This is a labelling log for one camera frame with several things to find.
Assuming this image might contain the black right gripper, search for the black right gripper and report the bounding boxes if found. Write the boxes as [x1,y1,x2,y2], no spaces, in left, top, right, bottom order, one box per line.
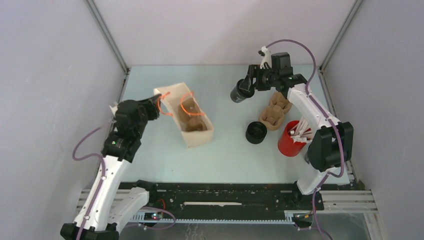
[239,65,278,92]

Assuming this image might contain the dark takeout coffee cup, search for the dark takeout coffee cup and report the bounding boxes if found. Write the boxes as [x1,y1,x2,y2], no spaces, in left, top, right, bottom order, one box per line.
[230,79,255,103]

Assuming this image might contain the paper bag orange handles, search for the paper bag orange handles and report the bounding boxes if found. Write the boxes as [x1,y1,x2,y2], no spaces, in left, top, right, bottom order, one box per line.
[153,82,214,148]

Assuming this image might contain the brown pulp cup carrier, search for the brown pulp cup carrier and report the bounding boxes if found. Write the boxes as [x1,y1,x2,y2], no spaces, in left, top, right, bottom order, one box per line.
[258,92,293,131]

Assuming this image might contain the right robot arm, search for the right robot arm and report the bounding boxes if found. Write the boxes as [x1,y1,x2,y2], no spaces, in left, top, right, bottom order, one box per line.
[230,48,354,209]

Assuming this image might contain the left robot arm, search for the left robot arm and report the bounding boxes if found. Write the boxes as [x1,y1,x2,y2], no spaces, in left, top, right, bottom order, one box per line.
[60,94,162,240]

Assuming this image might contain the red straw holder cup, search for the red straw holder cup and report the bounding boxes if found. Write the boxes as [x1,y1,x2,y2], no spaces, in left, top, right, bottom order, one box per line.
[277,120,306,157]

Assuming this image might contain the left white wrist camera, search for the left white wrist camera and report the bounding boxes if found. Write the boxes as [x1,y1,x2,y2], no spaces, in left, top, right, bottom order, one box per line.
[109,102,119,118]

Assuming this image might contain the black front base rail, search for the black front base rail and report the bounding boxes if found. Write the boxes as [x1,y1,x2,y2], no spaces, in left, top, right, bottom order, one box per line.
[118,180,324,222]

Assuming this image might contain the aluminium frame rail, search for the aluminium frame rail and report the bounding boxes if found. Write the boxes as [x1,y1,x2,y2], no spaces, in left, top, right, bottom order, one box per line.
[84,0,130,75]

